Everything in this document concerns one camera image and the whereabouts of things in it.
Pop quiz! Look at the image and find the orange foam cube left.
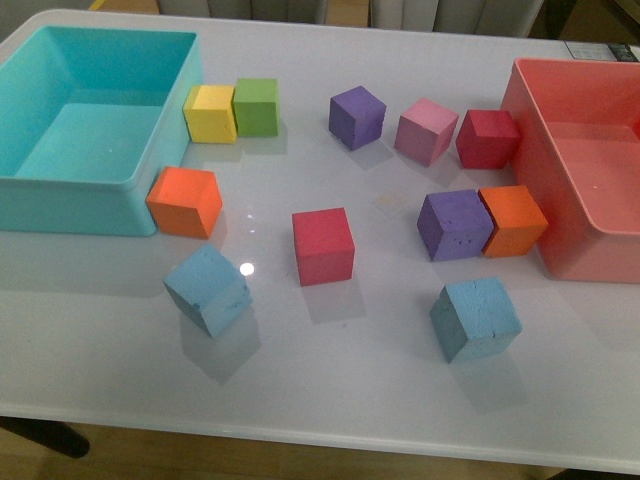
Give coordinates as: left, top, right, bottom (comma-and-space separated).
146, 167, 223, 239

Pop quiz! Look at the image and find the pink plastic bin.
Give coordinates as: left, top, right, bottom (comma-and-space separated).
501, 58, 639, 283

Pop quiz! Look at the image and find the light blue foam cube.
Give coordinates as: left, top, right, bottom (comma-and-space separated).
429, 277, 522, 363
163, 244, 252, 337

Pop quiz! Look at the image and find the grey chair right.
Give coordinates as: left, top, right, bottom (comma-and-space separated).
370, 0, 543, 38

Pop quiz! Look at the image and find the orange foam cube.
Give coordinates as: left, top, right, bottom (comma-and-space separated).
478, 185, 548, 258
146, 167, 223, 239

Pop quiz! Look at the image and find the green foam cube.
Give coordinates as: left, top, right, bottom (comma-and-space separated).
233, 78, 280, 137

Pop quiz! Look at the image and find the dark red foam cube far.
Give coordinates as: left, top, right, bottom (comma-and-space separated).
456, 109, 521, 169

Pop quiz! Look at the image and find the grey chair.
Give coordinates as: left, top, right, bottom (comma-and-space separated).
370, 0, 543, 38
158, 0, 327, 24

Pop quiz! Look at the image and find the orange foam cube right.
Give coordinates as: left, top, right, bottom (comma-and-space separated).
478, 185, 548, 258

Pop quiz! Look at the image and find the purple foam cube near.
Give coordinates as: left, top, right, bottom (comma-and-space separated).
417, 189, 494, 261

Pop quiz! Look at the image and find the teal plastic bin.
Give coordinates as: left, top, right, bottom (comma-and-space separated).
1, 26, 203, 236

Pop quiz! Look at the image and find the table label sticker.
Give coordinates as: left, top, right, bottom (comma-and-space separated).
564, 41, 640, 63

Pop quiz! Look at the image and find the red foam cube centre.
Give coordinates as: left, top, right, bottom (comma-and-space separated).
292, 208, 355, 286

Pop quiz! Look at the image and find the purple foam cube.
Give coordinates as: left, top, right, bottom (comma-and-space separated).
328, 86, 386, 151
417, 189, 494, 261

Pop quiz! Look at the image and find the purple foam cube far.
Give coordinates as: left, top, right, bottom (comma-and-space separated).
328, 86, 386, 151

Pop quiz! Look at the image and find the grey chair left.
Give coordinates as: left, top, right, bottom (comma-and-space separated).
158, 0, 327, 24

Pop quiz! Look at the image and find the pink foam cube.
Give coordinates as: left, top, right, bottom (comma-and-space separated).
394, 98, 459, 167

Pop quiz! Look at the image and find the yellow foam cube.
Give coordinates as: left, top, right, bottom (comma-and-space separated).
183, 85, 237, 144

